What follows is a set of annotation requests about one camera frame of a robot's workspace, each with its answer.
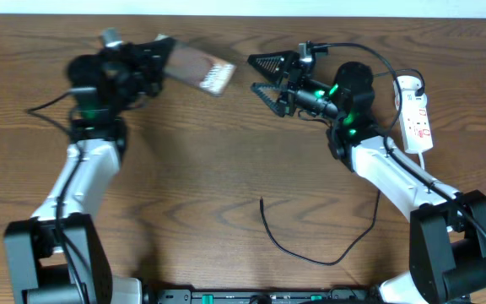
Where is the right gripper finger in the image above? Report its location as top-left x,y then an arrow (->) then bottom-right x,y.
251,83 -> 287,117
247,51 -> 296,83

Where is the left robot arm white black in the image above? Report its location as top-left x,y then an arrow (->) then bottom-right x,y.
3,36 -> 176,303

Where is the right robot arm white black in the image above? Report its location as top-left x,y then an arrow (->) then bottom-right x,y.
248,46 -> 486,303

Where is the white power strip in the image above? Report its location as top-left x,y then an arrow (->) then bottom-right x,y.
393,75 -> 434,154

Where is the black charger cable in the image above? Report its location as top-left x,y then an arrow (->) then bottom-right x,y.
259,68 -> 426,267

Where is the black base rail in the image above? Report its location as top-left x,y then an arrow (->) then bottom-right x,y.
154,288 -> 382,304

